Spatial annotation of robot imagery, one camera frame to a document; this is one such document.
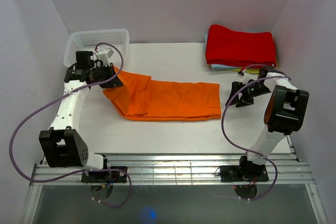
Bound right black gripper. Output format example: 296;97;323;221
225;81;271;108

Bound orange trousers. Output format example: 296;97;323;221
103;71;222;122

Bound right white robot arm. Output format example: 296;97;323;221
219;66;309;184

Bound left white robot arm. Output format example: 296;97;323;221
39;48;123;182

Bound yellow-green folded trousers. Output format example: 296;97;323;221
229;68;259;75

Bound white plastic basket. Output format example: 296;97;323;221
62;28;130;69

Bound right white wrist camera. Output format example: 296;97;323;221
238;70;254;84

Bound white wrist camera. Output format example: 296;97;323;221
96;47;114;66
238;70;254;84

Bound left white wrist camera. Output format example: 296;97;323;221
96;47;114;66

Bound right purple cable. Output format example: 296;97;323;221
214;63;292;202

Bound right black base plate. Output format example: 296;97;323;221
219;165;269;182

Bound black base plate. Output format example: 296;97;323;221
81;166;128;184
219;165;269;182

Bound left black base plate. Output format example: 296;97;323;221
81;166;128;184

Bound aluminium rail frame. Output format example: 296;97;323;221
20;77;329;224

